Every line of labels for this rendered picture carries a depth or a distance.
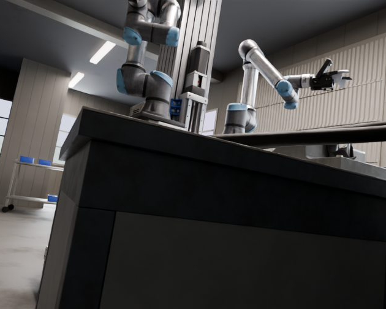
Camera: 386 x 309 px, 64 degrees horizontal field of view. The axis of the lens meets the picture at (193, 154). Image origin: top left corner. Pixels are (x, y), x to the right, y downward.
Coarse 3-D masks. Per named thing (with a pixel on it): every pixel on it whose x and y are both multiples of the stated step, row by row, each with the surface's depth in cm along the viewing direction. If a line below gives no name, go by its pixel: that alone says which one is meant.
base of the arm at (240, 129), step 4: (228, 124) 172; (232, 124) 170; (236, 124) 170; (240, 124) 171; (224, 128) 174; (228, 128) 171; (232, 128) 170; (236, 128) 170; (240, 128) 170; (244, 128) 174; (224, 132) 171; (228, 132) 170; (232, 132) 170; (236, 132) 169; (240, 132) 169; (244, 132) 173
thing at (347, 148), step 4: (336, 144) 96; (348, 144) 100; (328, 148) 96; (332, 148) 96; (336, 148) 96; (340, 148) 103; (344, 148) 101; (348, 148) 99; (352, 148) 98; (328, 152) 92; (332, 152) 92; (336, 152) 92; (340, 152) 92; (344, 152) 92; (348, 152) 99; (352, 152) 97; (328, 156) 92; (332, 156) 92; (344, 156) 92; (348, 156) 92; (352, 156) 97; (356, 156) 94
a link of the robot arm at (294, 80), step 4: (288, 76) 177; (292, 76) 175; (296, 76) 174; (300, 76) 172; (288, 80) 175; (292, 80) 174; (296, 80) 173; (300, 80) 172; (292, 84) 173; (296, 84) 173; (300, 84) 172
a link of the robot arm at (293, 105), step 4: (296, 88) 173; (296, 92) 173; (296, 96) 170; (284, 100) 170; (292, 100) 170; (296, 100) 172; (284, 104) 175; (288, 104) 172; (292, 104) 172; (296, 104) 172; (288, 108) 176; (292, 108) 175; (296, 108) 174
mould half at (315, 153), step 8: (280, 152) 98; (288, 152) 95; (296, 152) 92; (304, 152) 89; (312, 152) 90; (320, 152) 92; (360, 152) 100; (312, 160) 86; (320, 160) 83; (328, 160) 81; (336, 160) 79; (344, 160) 78; (352, 160) 79; (360, 160) 99; (344, 168) 78; (352, 168) 79; (360, 168) 80; (368, 168) 82; (376, 168) 83; (384, 168) 85; (376, 176) 83; (384, 176) 84
